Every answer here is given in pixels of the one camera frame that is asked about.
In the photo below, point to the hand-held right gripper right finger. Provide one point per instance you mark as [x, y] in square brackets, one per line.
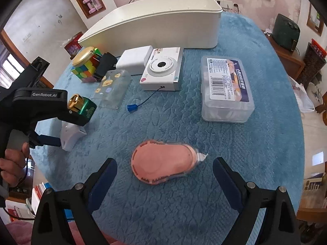
[227, 181]

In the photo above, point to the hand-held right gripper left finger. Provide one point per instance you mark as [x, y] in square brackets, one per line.
[102, 183]

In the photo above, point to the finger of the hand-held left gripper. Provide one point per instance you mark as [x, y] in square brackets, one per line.
[49, 140]
[74, 118]

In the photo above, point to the green bottle with gold cap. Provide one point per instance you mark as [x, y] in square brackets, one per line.
[88, 107]

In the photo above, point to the white plastic stand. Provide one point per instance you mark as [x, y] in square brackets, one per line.
[70, 137]

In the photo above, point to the pink correction tape dispenser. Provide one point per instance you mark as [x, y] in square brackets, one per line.
[158, 160]

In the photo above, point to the gold oval tape measure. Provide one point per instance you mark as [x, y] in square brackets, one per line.
[83, 56]

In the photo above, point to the clear labelled plastic box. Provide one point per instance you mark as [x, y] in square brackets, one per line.
[224, 107]

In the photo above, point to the white plastic storage bin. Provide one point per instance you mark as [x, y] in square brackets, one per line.
[163, 25]

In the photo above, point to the person's left hand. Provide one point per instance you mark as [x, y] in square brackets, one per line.
[12, 166]

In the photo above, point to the colourful puzzle cube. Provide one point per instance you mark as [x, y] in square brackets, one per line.
[84, 72]

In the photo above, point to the blue plush blanket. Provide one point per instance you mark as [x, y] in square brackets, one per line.
[268, 145]

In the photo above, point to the stack of books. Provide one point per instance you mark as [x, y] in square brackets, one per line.
[38, 194]

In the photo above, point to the black charger plug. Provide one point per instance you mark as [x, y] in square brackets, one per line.
[106, 63]

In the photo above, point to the red printed box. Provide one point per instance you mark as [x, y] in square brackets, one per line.
[72, 44]

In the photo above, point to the cardboard box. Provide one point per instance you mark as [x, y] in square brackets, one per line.
[313, 191]

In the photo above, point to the pink cloth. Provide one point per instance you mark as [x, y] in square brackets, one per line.
[20, 231]

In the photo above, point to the pink dumbbell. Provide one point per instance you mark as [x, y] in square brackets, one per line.
[96, 2]
[89, 7]

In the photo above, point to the white plastic bag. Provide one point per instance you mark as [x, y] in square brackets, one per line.
[304, 99]

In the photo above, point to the wooden cabinet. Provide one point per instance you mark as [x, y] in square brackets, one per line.
[288, 61]

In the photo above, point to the black air fryer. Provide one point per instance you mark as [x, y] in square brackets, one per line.
[284, 32]

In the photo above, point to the wooden picture frame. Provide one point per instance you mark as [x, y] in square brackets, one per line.
[315, 17]

